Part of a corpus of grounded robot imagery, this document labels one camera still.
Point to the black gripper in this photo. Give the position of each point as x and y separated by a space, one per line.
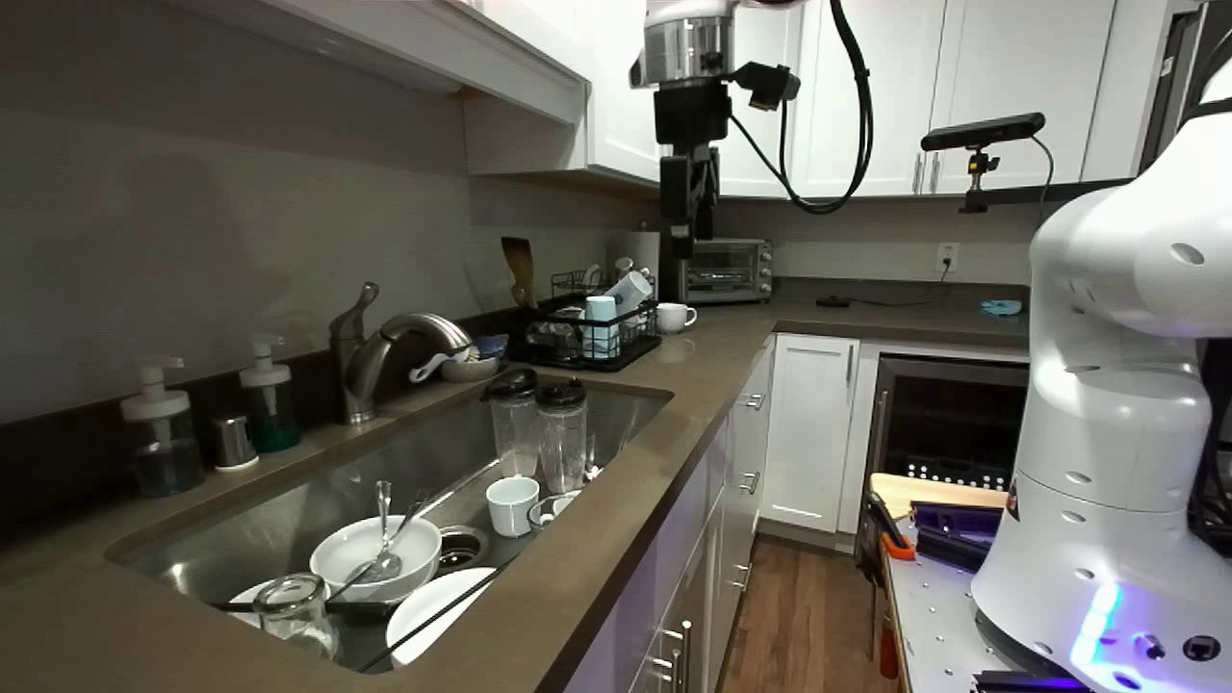
689 139

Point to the steel kitchen faucet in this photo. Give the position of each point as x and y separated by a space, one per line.
372 360

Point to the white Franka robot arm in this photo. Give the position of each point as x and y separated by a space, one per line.
1118 427

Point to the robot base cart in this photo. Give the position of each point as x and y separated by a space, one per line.
935 631

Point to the silver toaster oven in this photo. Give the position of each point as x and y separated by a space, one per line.
726 272

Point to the white container in rack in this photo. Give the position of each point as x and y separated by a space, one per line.
633 291

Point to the white mug on counter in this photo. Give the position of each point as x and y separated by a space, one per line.
675 316

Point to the pale blue cup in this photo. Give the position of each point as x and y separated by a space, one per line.
602 329

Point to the black dish rack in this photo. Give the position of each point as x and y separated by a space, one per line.
562 338

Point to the brown wooden board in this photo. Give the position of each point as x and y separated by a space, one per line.
518 272

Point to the blue sponge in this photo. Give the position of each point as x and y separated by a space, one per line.
495 350

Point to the clear bottle with black lid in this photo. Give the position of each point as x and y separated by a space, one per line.
509 418
562 444

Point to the white lower corner cabinet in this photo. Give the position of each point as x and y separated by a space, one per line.
810 431

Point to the round brush holder bowl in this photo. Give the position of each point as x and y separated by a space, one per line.
472 368

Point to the white dish brush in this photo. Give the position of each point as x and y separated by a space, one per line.
437 368

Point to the white mug in sink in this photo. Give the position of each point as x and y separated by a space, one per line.
514 506

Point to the grey lower cabinets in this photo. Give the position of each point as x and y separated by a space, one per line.
677 565

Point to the black undercounter appliance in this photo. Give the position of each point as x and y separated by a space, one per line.
947 418

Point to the small blue round object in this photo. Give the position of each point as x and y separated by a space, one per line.
1003 309

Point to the overhead cabinet above sink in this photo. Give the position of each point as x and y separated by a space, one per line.
423 42

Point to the orange black hand tool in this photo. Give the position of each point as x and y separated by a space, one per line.
896 531

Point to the light wooden board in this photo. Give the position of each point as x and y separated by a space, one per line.
935 491

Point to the white upper cabinets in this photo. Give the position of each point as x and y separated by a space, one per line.
1012 91

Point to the purple plastic tray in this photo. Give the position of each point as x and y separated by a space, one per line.
960 532

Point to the metal spoon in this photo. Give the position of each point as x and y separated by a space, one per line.
381 526

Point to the white plate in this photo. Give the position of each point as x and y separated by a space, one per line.
443 610

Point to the stainless steel sink basin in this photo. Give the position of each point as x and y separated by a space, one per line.
319 488

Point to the large white bowl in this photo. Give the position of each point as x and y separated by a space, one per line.
358 545

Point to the green soap dispenser white pump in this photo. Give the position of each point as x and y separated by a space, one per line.
272 409

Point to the white plates in sink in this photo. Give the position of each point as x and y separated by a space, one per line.
423 623

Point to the small steel cup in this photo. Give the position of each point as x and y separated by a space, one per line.
237 444

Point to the clear glass jar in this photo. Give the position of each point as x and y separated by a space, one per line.
299 618

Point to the clear soap dispenser white pump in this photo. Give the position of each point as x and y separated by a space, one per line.
158 444

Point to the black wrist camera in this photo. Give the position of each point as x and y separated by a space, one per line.
767 88

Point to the white wall outlet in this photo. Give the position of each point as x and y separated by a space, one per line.
947 257

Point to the black stereo camera on stand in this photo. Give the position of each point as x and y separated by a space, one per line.
984 133

